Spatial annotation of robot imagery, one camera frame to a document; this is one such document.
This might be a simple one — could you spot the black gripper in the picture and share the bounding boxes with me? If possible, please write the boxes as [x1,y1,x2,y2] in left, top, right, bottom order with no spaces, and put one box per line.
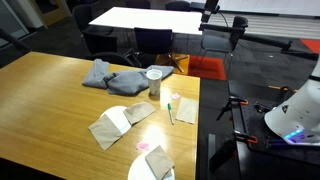
[203,0,221,15]

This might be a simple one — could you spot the grey pen with green cap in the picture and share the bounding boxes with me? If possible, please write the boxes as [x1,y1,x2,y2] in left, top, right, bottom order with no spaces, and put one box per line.
[167,103,176,126]

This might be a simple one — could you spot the white paper cup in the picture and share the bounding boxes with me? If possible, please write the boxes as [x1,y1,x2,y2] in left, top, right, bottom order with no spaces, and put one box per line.
[145,68,163,97]

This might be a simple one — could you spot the white meeting table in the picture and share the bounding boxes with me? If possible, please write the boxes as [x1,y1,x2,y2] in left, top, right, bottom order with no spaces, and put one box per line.
[88,6,204,36]

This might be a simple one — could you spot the grey sweater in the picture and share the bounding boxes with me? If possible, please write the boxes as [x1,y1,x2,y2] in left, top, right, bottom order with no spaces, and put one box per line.
[81,58,175,97]

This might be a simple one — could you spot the white paper plate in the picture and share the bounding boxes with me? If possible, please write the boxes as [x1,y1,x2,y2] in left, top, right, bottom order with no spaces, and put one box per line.
[99,105,133,134]
[127,153,176,180]

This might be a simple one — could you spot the white paper napkin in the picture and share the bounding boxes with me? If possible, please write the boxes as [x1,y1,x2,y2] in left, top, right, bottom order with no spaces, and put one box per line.
[99,106,133,135]

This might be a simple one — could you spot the pink sticky note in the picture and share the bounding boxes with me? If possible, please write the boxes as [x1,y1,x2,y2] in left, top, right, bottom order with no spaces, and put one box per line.
[135,141,151,152]

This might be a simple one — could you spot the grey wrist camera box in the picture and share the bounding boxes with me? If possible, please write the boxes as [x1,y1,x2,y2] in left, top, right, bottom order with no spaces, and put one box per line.
[200,9,213,24]

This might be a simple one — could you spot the black stereo camera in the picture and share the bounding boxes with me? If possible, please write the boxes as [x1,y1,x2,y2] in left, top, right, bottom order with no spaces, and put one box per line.
[189,1,206,12]

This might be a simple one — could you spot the black clamp with orange handle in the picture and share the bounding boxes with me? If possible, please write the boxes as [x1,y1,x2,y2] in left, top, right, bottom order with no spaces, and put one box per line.
[233,129,259,145]
[216,95,249,122]
[267,84,299,94]

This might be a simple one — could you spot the wooden door frame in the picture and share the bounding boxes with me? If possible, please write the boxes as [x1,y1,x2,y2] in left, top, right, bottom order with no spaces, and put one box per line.
[29,0,73,28]

